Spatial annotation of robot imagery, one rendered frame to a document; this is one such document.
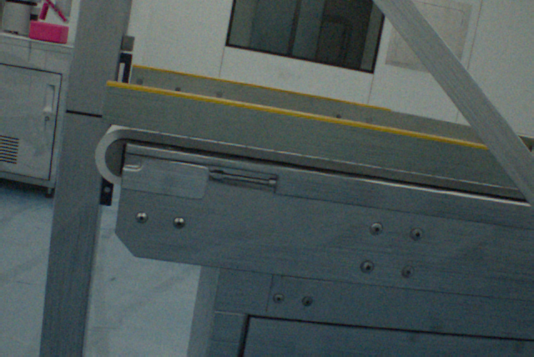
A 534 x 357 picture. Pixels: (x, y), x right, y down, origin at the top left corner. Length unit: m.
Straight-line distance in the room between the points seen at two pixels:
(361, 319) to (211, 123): 0.26
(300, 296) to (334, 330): 0.06
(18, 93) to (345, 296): 2.63
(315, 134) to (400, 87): 5.24
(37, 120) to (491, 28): 4.20
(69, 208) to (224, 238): 0.34
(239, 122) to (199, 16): 5.22
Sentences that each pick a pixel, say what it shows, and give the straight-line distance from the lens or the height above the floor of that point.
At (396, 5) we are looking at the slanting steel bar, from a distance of 0.52.
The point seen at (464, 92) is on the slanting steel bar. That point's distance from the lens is 0.50.
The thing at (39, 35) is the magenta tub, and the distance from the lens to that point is 3.08.
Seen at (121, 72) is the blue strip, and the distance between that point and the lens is 0.79.
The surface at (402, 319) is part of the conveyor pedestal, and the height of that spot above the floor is 0.67.
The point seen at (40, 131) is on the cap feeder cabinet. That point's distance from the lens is 3.09.
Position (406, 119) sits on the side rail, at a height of 0.85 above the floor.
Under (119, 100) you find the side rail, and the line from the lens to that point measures 0.51.
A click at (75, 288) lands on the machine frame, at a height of 0.55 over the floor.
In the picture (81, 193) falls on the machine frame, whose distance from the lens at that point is 0.83.
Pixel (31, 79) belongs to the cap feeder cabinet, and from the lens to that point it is 3.09.
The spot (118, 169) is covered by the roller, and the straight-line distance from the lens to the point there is 0.53.
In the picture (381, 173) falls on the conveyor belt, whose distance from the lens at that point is 0.56.
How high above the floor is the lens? 0.91
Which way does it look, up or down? 10 degrees down
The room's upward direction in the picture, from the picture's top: 11 degrees clockwise
